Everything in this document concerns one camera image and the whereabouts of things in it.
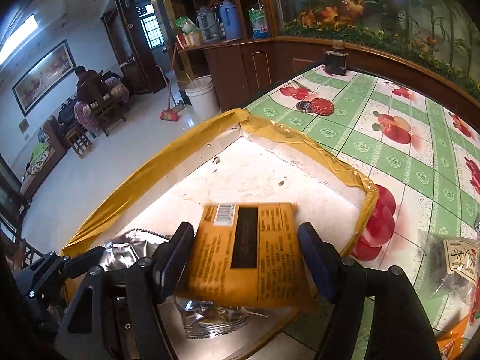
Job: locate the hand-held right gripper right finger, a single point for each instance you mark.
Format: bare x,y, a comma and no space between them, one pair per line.
315,266

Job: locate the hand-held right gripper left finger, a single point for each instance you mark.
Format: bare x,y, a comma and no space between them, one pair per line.
175,260

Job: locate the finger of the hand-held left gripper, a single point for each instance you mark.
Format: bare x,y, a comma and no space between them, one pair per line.
48,270

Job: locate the orange snack packet black label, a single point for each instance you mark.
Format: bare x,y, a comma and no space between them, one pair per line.
277,255

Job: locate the orange snack packet red print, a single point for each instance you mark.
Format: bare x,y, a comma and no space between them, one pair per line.
455,345

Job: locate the silver foil snack packet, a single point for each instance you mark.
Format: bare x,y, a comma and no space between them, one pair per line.
210,318
127,247

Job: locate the wooden bench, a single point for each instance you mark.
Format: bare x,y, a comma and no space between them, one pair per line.
43,157

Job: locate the clear snack packet beige label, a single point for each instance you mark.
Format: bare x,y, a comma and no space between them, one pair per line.
457,258

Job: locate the red broom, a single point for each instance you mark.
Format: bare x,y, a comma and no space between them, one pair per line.
169,114

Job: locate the red round tin lid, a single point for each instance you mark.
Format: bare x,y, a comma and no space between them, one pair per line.
322,106

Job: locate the dark round tin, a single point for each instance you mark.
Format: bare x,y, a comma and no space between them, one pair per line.
303,106

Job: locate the white plastic bucket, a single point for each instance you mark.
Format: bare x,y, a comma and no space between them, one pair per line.
202,99

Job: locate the wooden chair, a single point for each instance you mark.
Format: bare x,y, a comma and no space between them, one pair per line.
107,108

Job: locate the wooden cabinet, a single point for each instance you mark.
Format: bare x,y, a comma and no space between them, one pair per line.
240,67

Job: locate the small black pot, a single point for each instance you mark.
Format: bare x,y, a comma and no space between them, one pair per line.
335,63

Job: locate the tall wooden wardrobe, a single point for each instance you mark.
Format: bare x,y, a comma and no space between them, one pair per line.
135,45

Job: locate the green white bag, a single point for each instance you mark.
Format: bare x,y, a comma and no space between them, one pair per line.
187,30

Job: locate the ceiling tube light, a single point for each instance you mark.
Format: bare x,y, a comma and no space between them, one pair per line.
18,37

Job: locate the barred window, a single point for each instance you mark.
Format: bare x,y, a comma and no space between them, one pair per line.
152,26

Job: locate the grey thermos jug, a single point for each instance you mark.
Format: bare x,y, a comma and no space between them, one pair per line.
207,24

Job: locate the blue thermos jug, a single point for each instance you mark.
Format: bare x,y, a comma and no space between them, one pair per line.
229,20

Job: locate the flower mural glass panel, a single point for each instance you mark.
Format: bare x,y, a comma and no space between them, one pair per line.
375,3

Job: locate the framed wall painting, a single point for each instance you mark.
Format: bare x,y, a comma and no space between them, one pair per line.
43,77

